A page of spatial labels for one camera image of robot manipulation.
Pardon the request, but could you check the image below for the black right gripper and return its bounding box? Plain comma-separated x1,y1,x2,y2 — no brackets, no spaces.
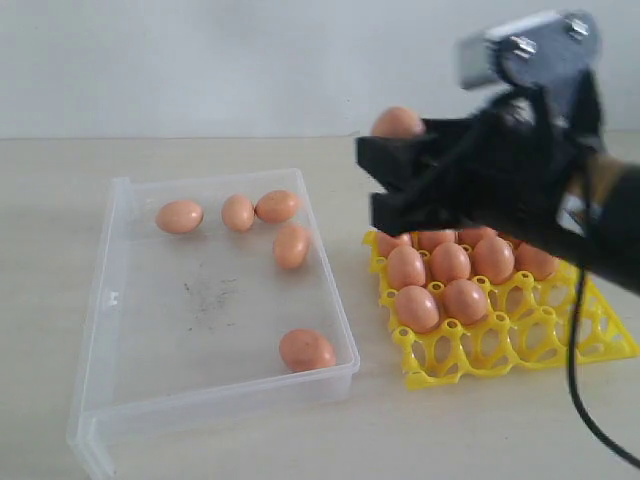
355,94,600,245

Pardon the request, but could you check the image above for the brown egg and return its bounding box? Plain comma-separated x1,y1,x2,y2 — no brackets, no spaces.
371,106,425,139
429,242,471,284
272,224,311,270
394,285,441,334
375,231,412,258
155,200,204,234
457,226,497,248
221,194,255,232
254,189,300,224
515,243,559,281
442,279,488,325
417,229,457,252
472,236,515,285
386,245,426,290
279,329,337,372

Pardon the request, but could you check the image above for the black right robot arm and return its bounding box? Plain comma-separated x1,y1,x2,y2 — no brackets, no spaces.
355,94,639,292

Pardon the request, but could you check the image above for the yellow plastic egg tray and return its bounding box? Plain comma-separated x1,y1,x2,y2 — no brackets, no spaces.
361,227,640,392

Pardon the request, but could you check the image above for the clear plastic storage box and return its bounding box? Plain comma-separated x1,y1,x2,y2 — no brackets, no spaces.
67,168,360,479

